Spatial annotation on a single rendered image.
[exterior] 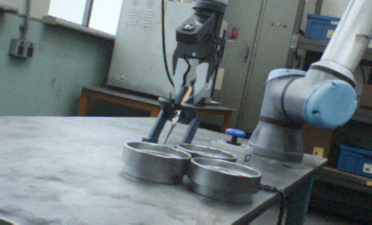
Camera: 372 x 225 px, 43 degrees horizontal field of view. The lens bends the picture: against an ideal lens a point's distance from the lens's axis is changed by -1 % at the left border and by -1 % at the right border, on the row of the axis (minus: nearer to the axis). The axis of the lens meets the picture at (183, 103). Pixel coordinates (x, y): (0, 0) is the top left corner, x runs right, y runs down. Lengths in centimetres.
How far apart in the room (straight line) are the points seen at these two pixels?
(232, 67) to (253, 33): 39
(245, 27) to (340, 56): 359
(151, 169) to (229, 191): 12
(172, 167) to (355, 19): 67
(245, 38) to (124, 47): 177
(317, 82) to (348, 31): 15
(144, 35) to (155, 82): 32
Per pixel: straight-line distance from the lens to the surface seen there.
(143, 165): 69
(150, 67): 314
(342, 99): 115
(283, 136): 125
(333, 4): 488
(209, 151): 88
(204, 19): 97
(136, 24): 323
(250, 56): 468
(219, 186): 66
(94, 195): 58
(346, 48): 119
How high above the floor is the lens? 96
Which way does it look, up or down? 3 degrees down
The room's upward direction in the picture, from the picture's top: 11 degrees clockwise
